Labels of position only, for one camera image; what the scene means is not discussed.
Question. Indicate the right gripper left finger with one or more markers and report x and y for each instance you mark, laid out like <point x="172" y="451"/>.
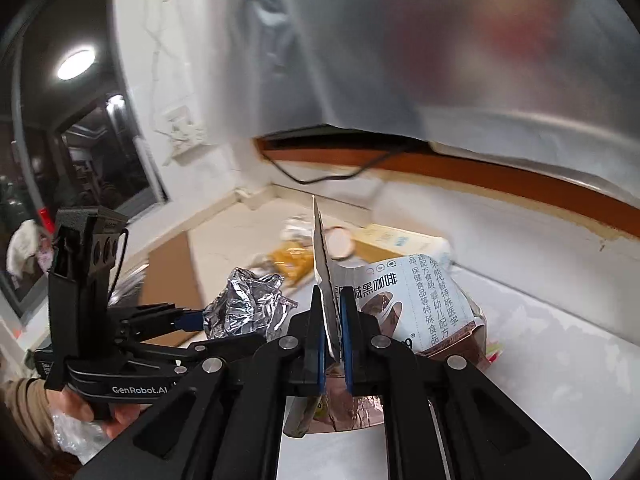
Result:
<point x="223" y="421"/>

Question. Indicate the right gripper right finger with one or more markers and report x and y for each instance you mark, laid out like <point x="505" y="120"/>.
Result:
<point x="444" y="419"/>

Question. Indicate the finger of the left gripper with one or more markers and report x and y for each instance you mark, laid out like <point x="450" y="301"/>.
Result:
<point x="190" y="321"/>

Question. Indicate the aluminium foil ball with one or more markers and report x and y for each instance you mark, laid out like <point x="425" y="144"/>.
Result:
<point x="248" y="304"/>

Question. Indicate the person's left hand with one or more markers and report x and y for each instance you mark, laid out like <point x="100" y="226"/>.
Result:
<point x="68" y="402"/>

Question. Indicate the gold yellow snack wrapper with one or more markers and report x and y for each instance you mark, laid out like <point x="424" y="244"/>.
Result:
<point x="293" y="261"/>

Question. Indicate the crumpled white paper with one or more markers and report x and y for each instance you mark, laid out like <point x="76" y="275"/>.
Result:
<point x="298" y="229"/>

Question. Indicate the round white lid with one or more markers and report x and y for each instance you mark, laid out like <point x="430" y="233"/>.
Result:
<point x="340" y="244"/>

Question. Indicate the round ceiling light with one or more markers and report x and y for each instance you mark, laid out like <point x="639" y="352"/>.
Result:
<point x="76" y="62"/>

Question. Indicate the large translucent plastic bag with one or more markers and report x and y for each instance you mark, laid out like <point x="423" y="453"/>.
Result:
<point x="543" y="84"/>

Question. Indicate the white wall socket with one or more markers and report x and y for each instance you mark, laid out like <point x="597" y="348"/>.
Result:
<point x="184" y="134"/>

